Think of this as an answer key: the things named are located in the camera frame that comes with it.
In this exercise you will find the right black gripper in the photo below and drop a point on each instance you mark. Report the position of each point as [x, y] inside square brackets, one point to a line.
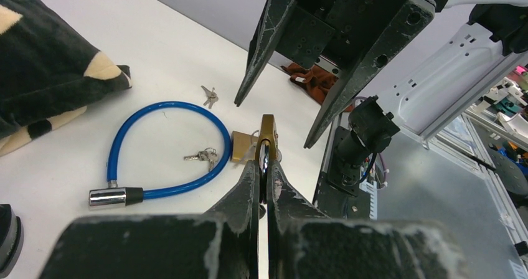
[360, 37]

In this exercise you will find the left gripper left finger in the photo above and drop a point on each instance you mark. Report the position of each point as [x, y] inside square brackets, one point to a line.
[220, 243]

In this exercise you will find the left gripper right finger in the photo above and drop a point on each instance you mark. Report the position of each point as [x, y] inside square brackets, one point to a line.
[303, 242]

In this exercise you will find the large brass padlock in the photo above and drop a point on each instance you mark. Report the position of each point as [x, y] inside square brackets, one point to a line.
[243, 146]

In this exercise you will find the blue cable lock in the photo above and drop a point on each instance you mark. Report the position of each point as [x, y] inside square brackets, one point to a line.
[145, 161]

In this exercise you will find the black padlock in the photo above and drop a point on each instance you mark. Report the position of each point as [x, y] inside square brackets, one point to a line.
[12, 239]

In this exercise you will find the blue lock keys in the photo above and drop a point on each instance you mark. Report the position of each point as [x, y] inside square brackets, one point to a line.
[208, 155]

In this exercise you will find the brown cloth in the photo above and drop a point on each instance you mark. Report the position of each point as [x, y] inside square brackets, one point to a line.
[316, 82]

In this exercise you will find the loose keys right side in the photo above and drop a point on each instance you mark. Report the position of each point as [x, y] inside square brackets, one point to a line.
[212, 97]

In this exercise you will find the black floral pillow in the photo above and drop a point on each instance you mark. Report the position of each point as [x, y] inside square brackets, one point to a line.
[50, 74]

